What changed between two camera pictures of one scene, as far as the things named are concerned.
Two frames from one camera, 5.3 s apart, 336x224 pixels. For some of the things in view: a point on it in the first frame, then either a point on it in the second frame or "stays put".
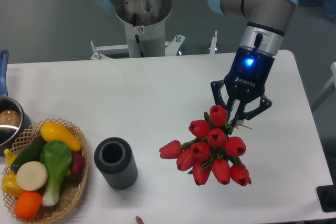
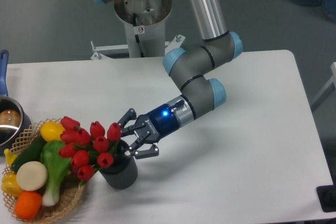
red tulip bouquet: (209, 149) -> (88, 150)
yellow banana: (10, 157) stays put
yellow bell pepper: (9, 184) stays put
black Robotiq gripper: (246, 81) -> (155, 125)
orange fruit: (27, 205) stays put
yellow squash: (51, 131) stays put
